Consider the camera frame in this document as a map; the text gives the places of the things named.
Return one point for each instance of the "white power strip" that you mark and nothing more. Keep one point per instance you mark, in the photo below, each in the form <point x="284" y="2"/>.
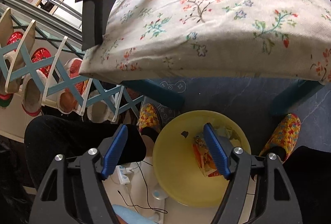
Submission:
<point x="122" y="173"/>

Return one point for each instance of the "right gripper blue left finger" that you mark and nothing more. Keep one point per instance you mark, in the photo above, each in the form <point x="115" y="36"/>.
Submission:
<point x="111" y="149"/>

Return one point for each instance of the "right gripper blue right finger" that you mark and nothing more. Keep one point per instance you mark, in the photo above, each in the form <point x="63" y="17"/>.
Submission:
<point x="219" y="148"/>

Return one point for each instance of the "white red plastic bag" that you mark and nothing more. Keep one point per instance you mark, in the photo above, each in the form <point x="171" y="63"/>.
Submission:
<point x="203" y="157"/>

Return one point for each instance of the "floral tablecloth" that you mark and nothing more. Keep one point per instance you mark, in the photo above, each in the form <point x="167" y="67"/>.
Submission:
<point x="147" y="39"/>

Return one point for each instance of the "left yellow floral slipper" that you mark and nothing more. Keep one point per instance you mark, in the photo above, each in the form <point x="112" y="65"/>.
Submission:
<point x="149" y="119"/>

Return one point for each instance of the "right yellow floral slipper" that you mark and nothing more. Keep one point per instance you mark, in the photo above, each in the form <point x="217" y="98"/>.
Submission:
<point x="284" y="138"/>

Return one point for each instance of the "yellow floral slipper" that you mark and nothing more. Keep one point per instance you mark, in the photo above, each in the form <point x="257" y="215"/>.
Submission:
<point x="149" y="119"/>
<point x="284" y="138"/>

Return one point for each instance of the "white blue shoe rack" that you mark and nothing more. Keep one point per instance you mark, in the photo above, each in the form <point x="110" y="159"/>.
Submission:
<point x="44" y="71"/>

